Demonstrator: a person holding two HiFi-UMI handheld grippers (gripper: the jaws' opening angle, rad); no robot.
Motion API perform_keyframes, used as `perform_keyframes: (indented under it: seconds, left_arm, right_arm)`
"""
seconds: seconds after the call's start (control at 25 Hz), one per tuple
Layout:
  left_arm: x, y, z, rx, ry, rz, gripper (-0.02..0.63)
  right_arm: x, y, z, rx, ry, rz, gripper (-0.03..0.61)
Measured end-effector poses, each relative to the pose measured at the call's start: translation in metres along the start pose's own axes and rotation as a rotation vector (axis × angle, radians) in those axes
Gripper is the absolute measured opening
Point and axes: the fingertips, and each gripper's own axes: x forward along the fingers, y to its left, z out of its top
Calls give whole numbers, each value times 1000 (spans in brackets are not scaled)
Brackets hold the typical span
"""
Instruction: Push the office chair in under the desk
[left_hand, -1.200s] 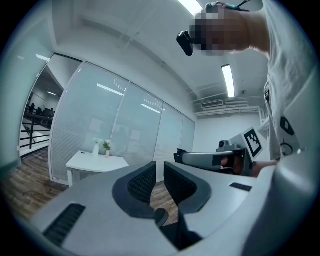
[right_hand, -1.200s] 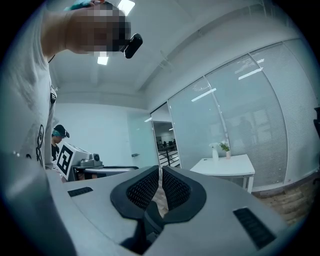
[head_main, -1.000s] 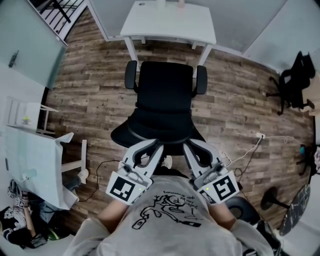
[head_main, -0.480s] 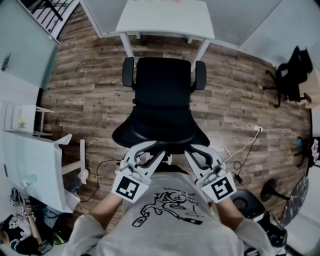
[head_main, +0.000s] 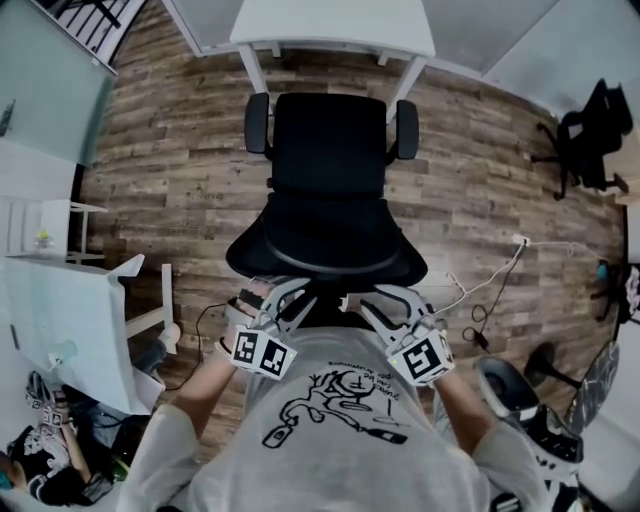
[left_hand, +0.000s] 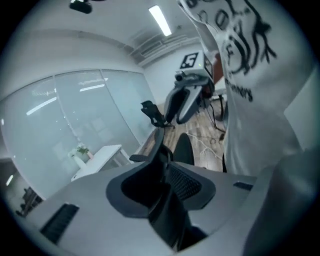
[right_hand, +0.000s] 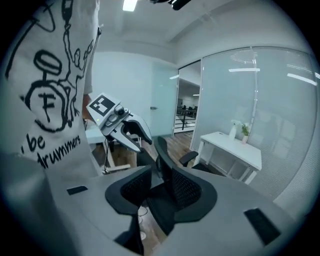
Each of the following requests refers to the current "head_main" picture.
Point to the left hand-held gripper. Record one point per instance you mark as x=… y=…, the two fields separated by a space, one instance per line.
x=260 y=352

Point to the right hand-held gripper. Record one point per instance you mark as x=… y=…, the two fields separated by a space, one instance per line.
x=422 y=360

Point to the black armrest office chair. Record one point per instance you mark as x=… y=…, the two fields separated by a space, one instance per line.
x=325 y=150

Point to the person's left forearm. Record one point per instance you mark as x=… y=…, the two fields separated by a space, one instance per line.
x=205 y=395

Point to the person's right forearm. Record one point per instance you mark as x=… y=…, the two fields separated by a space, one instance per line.
x=465 y=420

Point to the black high-back swivel chair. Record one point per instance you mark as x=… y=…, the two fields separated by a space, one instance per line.
x=585 y=145

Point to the person's left hand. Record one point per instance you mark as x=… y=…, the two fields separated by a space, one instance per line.
x=255 y=297

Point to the white power strip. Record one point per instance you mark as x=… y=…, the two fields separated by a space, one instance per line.
x=522 y=240

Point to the black stool base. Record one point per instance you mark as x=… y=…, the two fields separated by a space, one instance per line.
x=542 y=360

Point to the person's grey printed shirt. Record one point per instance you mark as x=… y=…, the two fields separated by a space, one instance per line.
x=350 y=475

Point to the black tripod with blue device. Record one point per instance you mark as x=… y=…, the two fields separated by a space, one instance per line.
x=603 y=270

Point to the round marble table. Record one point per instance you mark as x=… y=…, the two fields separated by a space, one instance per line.
x=600 y=380

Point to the white cloth-covered table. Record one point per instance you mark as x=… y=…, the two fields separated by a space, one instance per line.
x=65 y=310

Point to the clear glass cup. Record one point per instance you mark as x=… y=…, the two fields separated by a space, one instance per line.
x=65 y=350

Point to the patterned white cloth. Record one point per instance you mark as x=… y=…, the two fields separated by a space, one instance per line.
x=634 y=290

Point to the green round object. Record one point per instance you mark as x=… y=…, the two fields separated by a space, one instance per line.
x=121 y=470

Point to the small green-capped bottle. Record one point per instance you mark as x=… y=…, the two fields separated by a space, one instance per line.
x=44 y=239

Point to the beige cabinet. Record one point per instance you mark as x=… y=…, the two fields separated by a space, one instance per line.
x=627 y=197

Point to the white desk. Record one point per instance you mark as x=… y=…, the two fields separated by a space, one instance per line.
x=325 y=25

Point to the frosted glass door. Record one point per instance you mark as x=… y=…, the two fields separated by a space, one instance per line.
x=45 y=90

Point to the black stair railing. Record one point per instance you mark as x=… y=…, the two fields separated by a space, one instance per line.
x=109 y=14

